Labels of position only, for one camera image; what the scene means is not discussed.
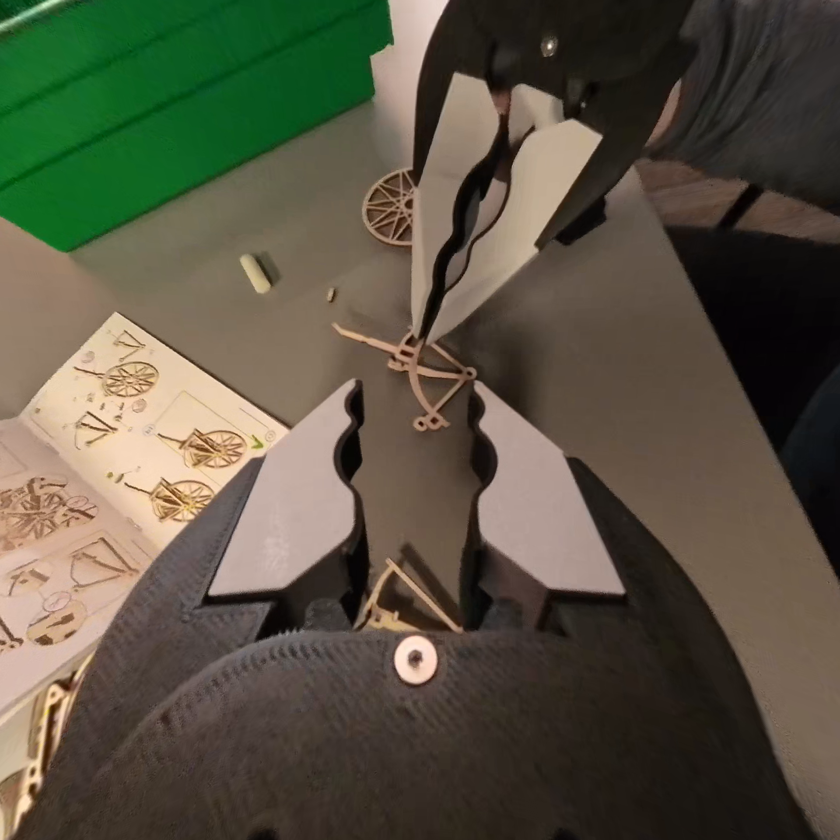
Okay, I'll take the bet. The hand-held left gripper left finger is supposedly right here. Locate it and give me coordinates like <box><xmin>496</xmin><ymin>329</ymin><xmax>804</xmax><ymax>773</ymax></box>
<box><xmin>205</xmin><ymin>378</ymin><xmax>368</xmax><ymax>619</ymax></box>

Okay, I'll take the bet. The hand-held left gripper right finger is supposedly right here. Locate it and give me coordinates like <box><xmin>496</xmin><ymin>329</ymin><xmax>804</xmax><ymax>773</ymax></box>
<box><xmin>459</xmin><ymin>381</ymin><xmax>627</xmax><ymax>631</ymax></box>

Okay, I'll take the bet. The wooden spoked wheel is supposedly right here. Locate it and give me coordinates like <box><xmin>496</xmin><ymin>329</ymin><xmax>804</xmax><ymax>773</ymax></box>
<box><xmin>361</xmin><ymin>167</ymin><xmax>421</xmax><ymax>248</ymax></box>

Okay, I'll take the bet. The black furniture leg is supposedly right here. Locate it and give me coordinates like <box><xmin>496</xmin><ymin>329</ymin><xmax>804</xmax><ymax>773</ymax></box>
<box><xmin>718</xmin><ymin>184</ymin><xmax>765</xmax><ymax>229</ymax></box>

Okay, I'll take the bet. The instruction booklet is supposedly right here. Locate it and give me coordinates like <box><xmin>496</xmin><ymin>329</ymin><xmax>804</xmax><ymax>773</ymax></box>
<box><xmin>0</xmin><ymin>311</ymin><xmax>290</xmax><ymax>731</ymax></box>

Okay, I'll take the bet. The wooden bow-shaped model part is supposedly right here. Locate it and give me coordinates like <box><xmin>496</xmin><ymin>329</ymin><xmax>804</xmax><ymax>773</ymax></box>
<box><xmin>331</xmin><ymin>322</ymin><xmax>479</xmax><ymax>433</ymax></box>

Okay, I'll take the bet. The pale wax cylinder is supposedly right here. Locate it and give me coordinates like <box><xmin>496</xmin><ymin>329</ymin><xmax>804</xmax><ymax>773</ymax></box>
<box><xmin>239</xmin><ymin>252</ymin><xmax>274</xmax><ymax>297</ymax></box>

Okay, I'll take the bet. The wooden triangular frame part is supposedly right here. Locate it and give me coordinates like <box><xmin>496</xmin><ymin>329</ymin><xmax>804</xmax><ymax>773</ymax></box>
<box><xmin>357</xmin><ymin>558</ymin><xmax>464</xmax><ymax>634</ymax></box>

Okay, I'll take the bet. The green plastic box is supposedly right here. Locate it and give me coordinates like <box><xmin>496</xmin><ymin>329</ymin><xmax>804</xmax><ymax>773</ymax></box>
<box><xmin>0</xmin><ymin>0</ymin><xmax>395</xmax><ymax>253</ymax></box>

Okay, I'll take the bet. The pile of wooden model parts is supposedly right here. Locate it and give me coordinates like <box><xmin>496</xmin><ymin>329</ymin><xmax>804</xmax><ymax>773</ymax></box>
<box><xmin>0</xmin><ymin>655</ymin><xmax>94</xmax><ymax>840</ymax></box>

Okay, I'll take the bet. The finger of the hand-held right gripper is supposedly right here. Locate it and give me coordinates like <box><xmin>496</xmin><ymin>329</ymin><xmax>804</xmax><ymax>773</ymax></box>
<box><xmin>411</xmin><ymin>71</ymin><xmax>511</xmax><ymax>339</ymax></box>
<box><xmin>423</xmin><ymin>84</ymin><xmax>605</xmax><ymax>343</ymax></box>

